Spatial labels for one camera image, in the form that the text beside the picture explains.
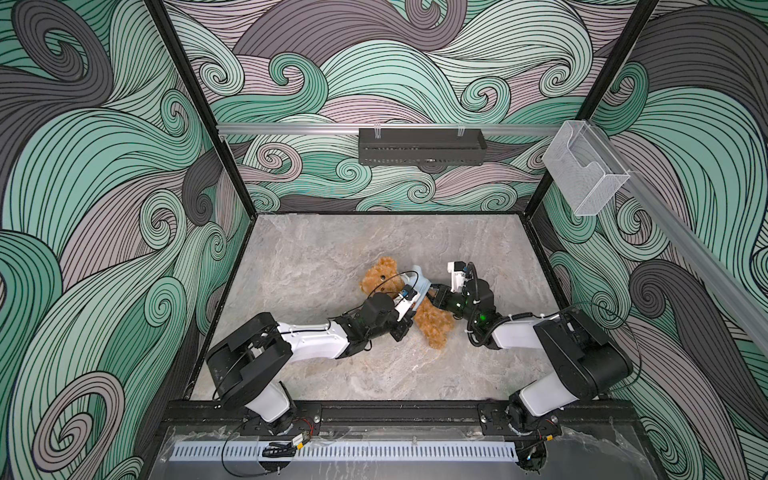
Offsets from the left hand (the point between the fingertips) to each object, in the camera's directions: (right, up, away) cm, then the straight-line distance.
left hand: (415, 312), depth 83 cm
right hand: (+3, +6, +5) cm, 9 cm away
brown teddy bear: (+6, -3, -2) cm, 7 cm away
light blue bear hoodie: (+1, +9, +5) cm, 10 cm away
